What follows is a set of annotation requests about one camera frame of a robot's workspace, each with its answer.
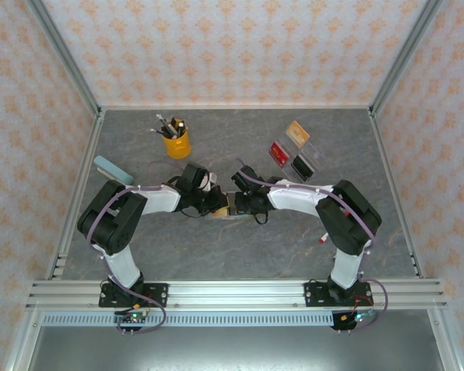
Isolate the red magnetic stripe card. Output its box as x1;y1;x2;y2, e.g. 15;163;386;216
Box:
269;141;291;168

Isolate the clear acrylic card stand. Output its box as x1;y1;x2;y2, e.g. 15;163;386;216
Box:
268;120;326;182

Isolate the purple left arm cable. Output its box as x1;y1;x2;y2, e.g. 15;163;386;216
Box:
87;160;186;335

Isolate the yellow pen cup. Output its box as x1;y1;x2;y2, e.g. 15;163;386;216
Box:
161;125;192;159

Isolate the teal eraser block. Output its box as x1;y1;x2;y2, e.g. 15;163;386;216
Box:
94;155;135;186

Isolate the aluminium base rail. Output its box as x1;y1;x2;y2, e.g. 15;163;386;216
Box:
25;280;449;310

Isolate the grey metal sheet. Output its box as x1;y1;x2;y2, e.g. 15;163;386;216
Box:
26;326;448;371

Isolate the gold VIP card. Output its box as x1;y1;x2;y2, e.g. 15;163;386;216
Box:
285;121;311;148

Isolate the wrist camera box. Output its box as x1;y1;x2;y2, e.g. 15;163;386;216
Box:
183;162;218;191
230;165;261;193

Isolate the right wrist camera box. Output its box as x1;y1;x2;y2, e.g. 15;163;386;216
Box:
230;165;261;193

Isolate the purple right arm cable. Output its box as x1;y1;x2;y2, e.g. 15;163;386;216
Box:
235;157;391;333

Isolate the aluminium frame post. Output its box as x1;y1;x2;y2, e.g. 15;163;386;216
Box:
369;0;445;115
25;0;104;117

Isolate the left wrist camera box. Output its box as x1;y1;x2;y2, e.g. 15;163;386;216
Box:
183;162;218;191

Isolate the slotted grey cable duct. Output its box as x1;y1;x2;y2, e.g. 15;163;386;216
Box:
42;311;337;328

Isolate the red marker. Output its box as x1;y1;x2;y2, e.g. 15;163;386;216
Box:
319;210;351;243

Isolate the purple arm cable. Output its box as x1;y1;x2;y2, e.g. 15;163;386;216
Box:
235;157;391;333
87;160;186;335

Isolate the aluminium frame bar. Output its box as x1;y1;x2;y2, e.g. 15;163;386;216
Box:
368;107;426;279
46;110;106;280
100;102;372;111

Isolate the beige leather card holder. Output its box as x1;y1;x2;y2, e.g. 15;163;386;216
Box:
212;192;258;223

